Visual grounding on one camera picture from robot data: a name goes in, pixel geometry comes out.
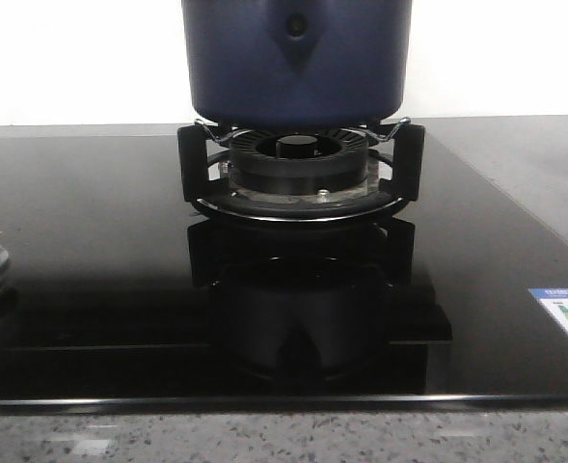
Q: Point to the black right pot support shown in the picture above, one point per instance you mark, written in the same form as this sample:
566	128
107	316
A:
203	151

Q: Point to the right gas burner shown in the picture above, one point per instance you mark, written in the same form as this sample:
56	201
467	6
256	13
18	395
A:
323	168

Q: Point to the black glass gas stove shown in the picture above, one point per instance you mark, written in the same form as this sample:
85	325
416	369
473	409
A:
120	298

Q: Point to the blue saucepan with handle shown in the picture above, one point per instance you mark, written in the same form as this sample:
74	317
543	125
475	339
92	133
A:
296	64

